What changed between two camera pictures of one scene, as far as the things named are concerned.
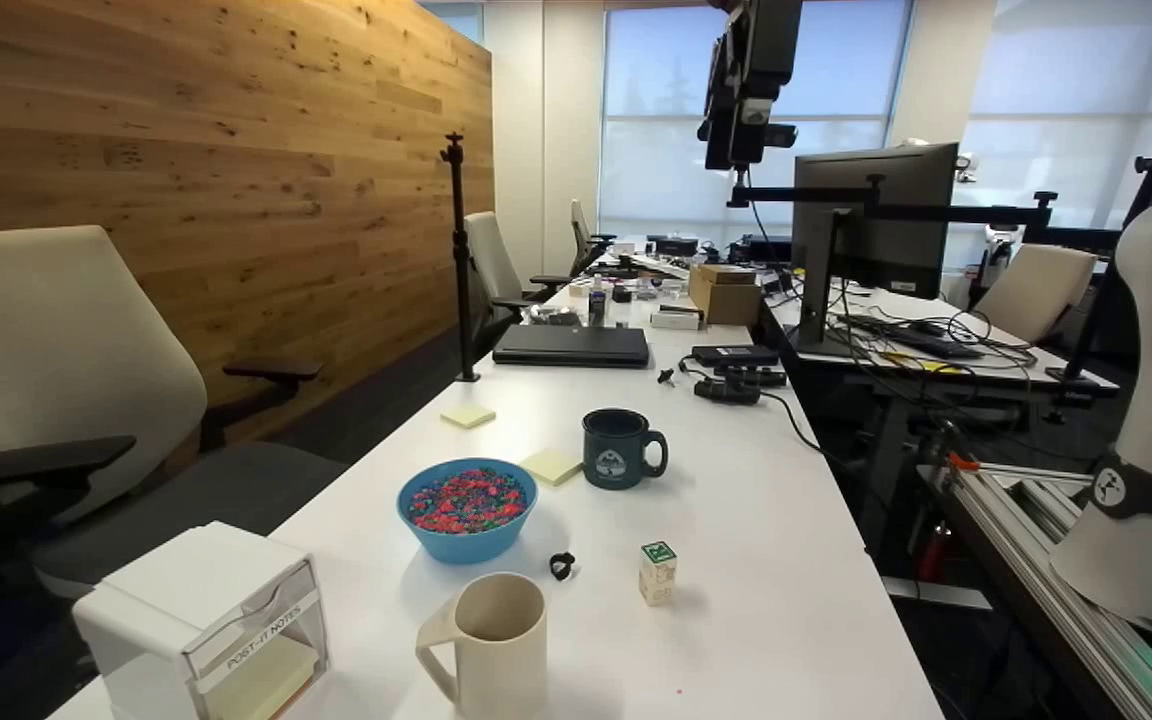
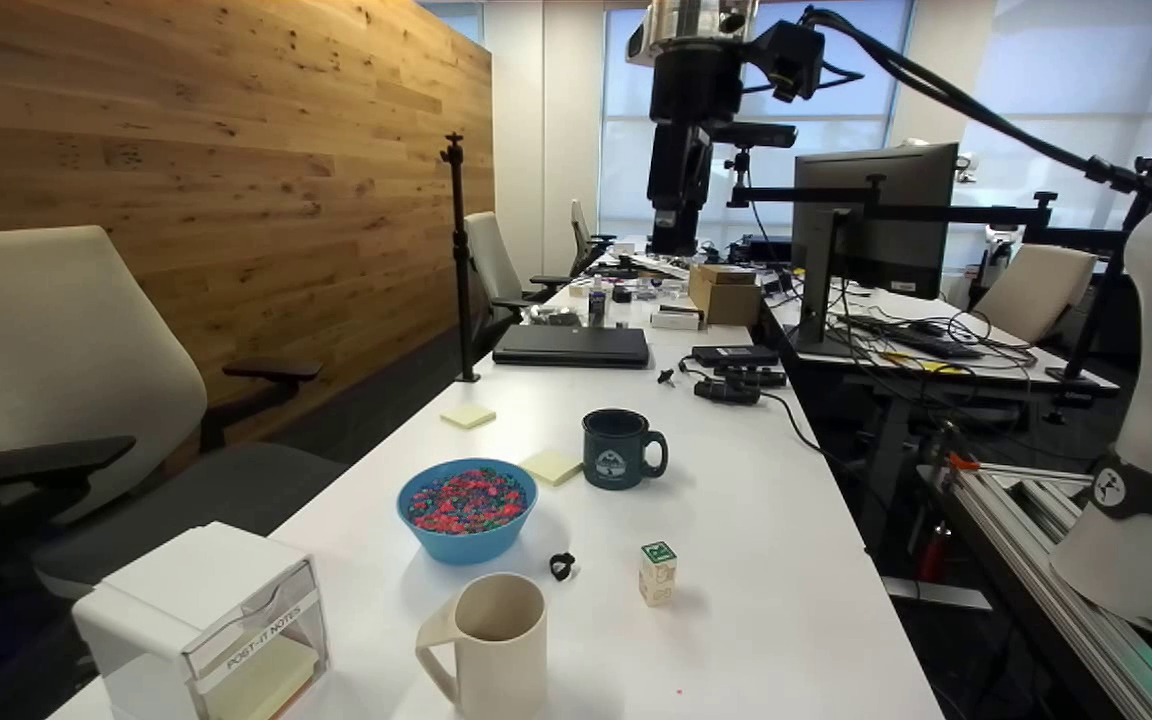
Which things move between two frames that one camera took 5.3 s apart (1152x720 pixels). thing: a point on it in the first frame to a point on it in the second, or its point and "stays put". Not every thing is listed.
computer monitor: (872, 217) stays put
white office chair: (73, 419) stays put
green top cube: (657, 555) stays put
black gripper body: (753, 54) to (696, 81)
